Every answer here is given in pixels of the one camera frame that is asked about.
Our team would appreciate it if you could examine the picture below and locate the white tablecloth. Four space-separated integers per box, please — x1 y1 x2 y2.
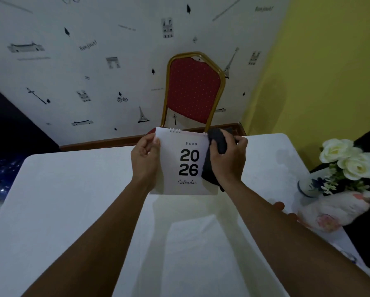
0 133 370 297

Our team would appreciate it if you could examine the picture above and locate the person's left forearm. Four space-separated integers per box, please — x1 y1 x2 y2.
22 178 150 297

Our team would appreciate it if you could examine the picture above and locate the person's left hand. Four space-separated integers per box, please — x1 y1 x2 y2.
131 133 161 192

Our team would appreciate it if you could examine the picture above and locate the dark grey cleaning cloth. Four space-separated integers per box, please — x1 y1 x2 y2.
201 127 235 193

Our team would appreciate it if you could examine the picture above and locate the person's right hand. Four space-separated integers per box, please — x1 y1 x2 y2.
209 135 249 188

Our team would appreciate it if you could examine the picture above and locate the blue plastic bag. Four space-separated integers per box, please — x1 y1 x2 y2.
0 151 25 195

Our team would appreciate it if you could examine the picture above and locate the person's right forearm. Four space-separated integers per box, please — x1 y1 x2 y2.
224 179 370 297

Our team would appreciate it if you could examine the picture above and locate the white artificial rose bouquet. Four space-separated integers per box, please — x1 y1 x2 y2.
319 138 370 196

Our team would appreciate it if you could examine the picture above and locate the white floral plush toy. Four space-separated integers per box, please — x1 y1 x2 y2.
297 190 370 233

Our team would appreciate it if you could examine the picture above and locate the white blue-patterned vase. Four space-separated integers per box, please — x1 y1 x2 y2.
297 177 325 198

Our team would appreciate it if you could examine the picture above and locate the white spiral desk calendar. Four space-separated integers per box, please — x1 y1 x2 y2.
149 127 219 196

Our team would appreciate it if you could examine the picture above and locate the red gold-framed chair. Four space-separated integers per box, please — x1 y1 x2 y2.
147 52 226 135

